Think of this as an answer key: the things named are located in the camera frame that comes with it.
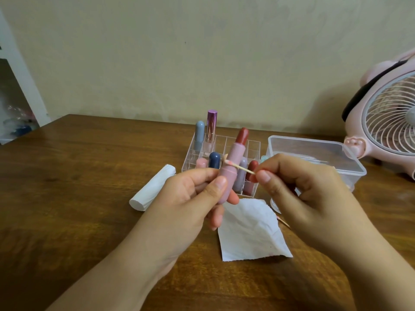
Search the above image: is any person's right hand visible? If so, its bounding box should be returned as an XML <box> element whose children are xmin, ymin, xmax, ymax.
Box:
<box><xmin>250</xmin><ymin>153</ymin><xmax>367</xmax><ymax>257</ymax></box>

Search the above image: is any person's left hand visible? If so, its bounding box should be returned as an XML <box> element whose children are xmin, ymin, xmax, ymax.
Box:
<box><xmin>139</xmin><ymin>167</ymin><xmax>240</xmax><ymax>273</ymax></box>

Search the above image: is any pink lipstick red bullet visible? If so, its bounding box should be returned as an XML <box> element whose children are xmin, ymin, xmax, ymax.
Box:
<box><xmin>216</xmin><ymin>127</ymin><xmax>250</xmax><ymax>205</ymax></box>

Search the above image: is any person's right forearm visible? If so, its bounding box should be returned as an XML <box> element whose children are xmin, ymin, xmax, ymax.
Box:
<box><xmin>324</xmin><ymin>207</ymin><xmax>415</xmax><ymax>311</ymax></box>

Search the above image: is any person's left forearm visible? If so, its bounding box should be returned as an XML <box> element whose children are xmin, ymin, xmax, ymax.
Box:
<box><xmin>45</xmin><ymin>223</ymin><xmax>183</xmax><ymax>311</ymax></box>

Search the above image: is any clear plastic lid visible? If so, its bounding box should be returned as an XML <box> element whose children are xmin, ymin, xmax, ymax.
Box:
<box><xmin>269</xmin><ymin>188</ymin><xmax>303</xmax><ymax>215</ymax></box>

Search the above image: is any maroon capsule lipstick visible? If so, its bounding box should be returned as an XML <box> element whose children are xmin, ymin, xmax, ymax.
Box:
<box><xmin>243</xmin><ymin>160</ymin><xmax>260</xmax><ymax>197</ymax></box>

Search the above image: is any lilac capsule lipstick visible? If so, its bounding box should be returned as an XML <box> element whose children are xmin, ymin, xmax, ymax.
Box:
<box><xmin>232</xmin><ymin>157</ymin><xmax>249</xmax><ymax>193</ymax></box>

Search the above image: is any white tissue sheet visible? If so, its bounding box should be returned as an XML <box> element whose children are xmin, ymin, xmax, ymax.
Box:
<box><xmin>217</xmin><ymin>198</ymin><xmax>294</xmax><ymax>262</ymax></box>

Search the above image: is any clear acrylic lipstick organizer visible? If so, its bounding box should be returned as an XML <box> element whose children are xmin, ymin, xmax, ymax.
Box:
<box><xmin>181</xmin><ymin>133</ymin><xmax>261</xmax><ymax>197</ymax></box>

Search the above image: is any clear plastic container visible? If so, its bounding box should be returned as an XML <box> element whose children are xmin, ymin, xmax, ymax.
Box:
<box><xmin>265</xmin><ymin>135</ymin><xmax>367</xmax><ymax>192</ymax></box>

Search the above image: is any grey-blue capsule lipstick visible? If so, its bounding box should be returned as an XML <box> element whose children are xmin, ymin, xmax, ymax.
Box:
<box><xmin>193</xmin><ymin>121</ymin><xmax>206</xmax><ymax>153</ymax></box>

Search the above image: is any white tissue roll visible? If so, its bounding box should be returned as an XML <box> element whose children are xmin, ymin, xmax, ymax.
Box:
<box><xmin>129</xmin><ymin>164</ymin><xmax>177</xmax><ymax>212</ymax></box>

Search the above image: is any purple-capped lip gloss tube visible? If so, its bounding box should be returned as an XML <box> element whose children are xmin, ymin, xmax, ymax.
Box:
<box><xmin>203</xmin><ymin>109</ymin><xmax>218</xmax><ymax>156</ymax></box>

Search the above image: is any pink desk fan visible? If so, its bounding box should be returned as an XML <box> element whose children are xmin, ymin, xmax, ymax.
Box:
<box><xmin>341</xmin><ymin>48</ymin><xmax>415</xmax><ymax>181</ymax></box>

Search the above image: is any white shelf unit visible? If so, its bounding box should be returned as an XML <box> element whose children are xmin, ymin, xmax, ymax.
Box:
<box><xmin>0</xmin><ymin>10</ymin><xmax>52</xmax><ymax>146</ymax></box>

